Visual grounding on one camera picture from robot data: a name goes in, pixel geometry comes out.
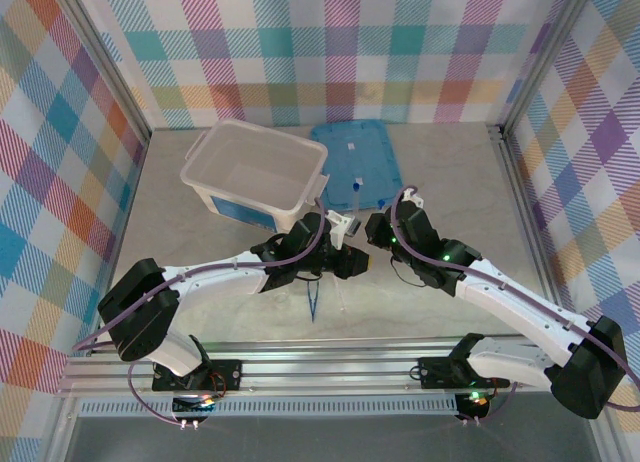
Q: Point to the small clear glass beaker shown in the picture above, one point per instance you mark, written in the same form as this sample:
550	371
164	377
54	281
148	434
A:
282	297

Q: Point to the blue plastic tweezers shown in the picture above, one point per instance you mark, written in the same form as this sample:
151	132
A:
313	316

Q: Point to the blue plastic lid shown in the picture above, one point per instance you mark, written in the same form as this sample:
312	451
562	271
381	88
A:
360	157

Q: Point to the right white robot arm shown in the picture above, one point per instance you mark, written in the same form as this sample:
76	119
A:
510	297

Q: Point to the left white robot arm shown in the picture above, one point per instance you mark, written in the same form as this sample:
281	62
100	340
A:
210	282

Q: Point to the clear plastic storage bin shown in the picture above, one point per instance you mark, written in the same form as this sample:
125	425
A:
250	157

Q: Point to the right controller board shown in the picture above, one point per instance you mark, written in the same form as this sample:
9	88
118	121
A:
475	404

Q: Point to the controller board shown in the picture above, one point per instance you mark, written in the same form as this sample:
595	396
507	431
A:
475	404
195	406

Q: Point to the left controller board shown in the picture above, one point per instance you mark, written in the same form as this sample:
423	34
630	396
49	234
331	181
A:
195	406

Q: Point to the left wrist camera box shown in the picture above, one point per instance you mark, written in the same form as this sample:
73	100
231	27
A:
340	227

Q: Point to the right aluminium side rail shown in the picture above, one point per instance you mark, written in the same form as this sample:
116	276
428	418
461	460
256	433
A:
525	217

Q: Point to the aluminium side rail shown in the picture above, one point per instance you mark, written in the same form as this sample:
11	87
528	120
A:
136	179
525	217

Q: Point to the aluminium front rail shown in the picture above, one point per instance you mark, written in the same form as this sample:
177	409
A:
325	367

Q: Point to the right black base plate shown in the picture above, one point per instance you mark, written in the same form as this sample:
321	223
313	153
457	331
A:
435	374

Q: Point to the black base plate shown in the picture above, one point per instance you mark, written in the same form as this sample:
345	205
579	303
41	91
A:
230	374
435	374

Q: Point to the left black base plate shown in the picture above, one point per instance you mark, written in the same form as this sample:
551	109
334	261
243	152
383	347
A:
230	374

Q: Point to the left aluminium side rail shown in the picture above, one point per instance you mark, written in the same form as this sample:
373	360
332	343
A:
136	179

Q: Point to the right aluminium frame post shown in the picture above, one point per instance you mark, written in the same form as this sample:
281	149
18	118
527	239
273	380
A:
545	57

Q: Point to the aluminium frame post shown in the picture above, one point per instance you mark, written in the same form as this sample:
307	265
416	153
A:
545	57
100	62

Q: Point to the left aluminium frame post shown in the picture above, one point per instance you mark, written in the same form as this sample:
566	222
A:
100	62

